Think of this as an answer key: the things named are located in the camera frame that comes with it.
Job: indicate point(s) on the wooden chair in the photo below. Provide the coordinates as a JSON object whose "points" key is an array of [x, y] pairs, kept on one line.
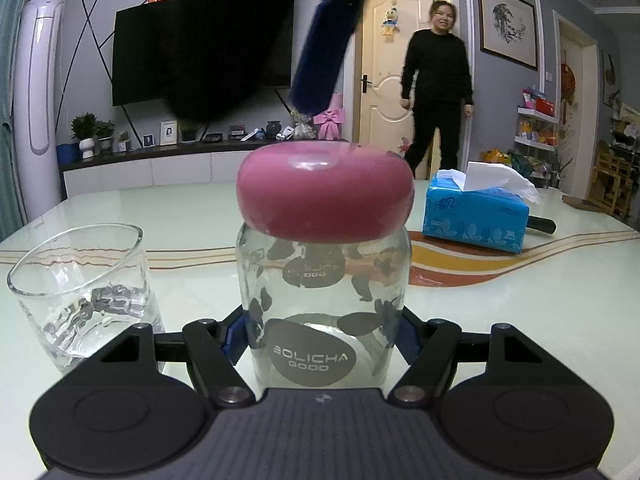
{"points": [[612, 180]]}

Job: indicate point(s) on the door with red ornament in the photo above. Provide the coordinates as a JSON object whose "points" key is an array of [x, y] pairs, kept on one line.
{"points": [[582, 125]]}

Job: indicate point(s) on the small dark photo frame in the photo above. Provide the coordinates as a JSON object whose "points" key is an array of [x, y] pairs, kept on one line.
{"points": [[148, 140]]}

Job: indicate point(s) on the blue tissue pack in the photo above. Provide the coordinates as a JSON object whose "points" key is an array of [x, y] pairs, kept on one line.
{"points": [[475, 216]]}

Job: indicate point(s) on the black remote control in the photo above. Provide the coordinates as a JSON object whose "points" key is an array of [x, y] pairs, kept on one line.
{"points": [[544, 225]]}

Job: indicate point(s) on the framed ink painting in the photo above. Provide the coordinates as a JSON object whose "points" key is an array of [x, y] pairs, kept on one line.
{"points": [[507, 22]]}

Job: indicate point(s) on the white television cabinet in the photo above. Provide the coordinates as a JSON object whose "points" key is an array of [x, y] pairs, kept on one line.
{"points": [[150, 170]]}

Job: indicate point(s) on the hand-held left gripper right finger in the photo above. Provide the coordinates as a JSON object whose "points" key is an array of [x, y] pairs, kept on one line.
{"points": [[410, 340]]}

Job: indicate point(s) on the white photo frame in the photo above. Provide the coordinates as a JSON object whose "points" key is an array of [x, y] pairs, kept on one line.
{"points": [[169, 132]]}

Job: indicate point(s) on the pink bottle cap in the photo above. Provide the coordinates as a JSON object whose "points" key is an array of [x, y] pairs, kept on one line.
{"points": [[325, 190]]}

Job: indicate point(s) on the hanging wall scroll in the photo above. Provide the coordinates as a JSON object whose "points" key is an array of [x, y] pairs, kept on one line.
{"points": [[611, 80]]}

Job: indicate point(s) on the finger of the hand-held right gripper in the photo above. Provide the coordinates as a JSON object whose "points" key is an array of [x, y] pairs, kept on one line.
{"points": [[235, 35], [325, 45]]}

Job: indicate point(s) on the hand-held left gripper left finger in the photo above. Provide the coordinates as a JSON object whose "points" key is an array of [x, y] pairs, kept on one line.
{"points": [[234, 338]]}

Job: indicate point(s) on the pink gift box with bow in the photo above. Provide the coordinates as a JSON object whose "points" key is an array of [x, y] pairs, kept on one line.
{"points": [[330, 122]]}

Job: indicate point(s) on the potted plant in white pot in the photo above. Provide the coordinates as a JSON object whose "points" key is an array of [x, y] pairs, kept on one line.
{"points": [[86, 132]]}

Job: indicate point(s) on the duck plush toy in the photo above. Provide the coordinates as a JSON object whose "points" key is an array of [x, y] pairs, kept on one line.
{"points": [[391, 21]]}

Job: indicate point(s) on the small potted plant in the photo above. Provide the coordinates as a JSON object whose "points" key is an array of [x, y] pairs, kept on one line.
{"points": [[106, 135]]}

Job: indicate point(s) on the white tower air conditioner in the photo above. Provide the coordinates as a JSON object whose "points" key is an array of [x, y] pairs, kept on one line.
{"points": [[40, 85]]}

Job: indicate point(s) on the brown wooden object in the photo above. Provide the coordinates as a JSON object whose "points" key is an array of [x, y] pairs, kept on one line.
{"points": [[582, 203]]}

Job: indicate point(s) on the black flat television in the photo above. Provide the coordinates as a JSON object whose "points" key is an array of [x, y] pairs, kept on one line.
{"points": [[145, 50]]}

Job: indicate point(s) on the white panel door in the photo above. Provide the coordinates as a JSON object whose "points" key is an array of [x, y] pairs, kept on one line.
{"points": [[385, 100]]}

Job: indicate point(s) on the clear glass bottle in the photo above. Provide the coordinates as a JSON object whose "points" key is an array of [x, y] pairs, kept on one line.
{"points": [[325, 310]]}

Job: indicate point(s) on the yellow bag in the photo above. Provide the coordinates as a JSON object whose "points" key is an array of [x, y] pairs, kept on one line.
{"points": [[497, 157]]}

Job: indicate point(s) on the white storage shelf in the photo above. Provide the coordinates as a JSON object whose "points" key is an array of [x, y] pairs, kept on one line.
{"points": [[537, 130]]}

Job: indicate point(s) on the clear glass cup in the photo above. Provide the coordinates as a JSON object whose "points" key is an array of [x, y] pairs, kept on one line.
{"points": [[75, 305]]}

